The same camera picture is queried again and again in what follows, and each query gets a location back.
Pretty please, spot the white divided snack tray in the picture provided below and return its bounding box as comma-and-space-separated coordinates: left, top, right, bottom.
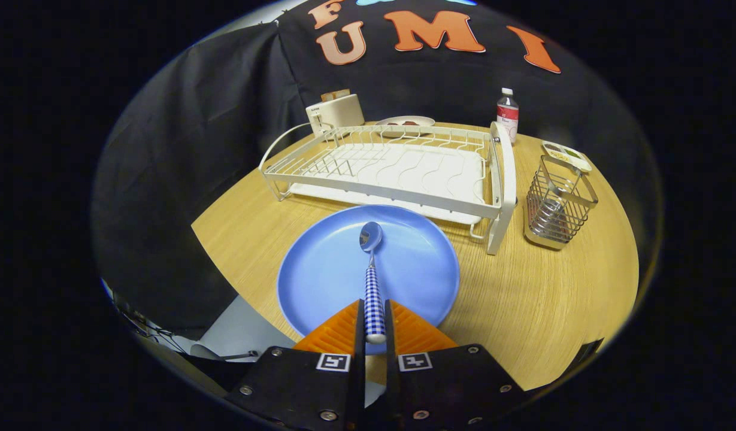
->
540, 140, 592, 174

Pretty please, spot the metal wire basket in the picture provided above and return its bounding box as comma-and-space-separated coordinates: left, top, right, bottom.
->
523, 154, 599, 251

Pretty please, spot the white wire dish rack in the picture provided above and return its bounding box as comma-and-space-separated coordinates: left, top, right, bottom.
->
259, 122, 518, 256

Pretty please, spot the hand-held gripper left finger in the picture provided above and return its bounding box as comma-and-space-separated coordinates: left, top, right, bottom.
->
224, 298, 367, 431

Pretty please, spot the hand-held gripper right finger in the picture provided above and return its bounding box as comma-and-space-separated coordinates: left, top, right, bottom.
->
384, 298, 527, 429

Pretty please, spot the blue plate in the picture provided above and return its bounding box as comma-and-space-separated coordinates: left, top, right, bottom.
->
277, 205, 461, 354

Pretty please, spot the white toaster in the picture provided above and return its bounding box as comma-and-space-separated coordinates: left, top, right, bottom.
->
305, 93, 365, 137

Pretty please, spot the blue checkered handle spoon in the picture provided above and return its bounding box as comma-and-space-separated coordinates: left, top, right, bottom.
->
359, 221, 387, 345

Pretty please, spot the dark object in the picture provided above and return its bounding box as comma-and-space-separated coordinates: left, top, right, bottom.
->
574, 338, 605, 367

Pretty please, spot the plastic bottle with red label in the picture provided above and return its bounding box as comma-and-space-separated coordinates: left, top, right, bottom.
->
496, 87, 520, 144

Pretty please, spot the white plate with food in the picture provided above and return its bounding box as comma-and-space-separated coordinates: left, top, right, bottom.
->
375, 115, 436, 138

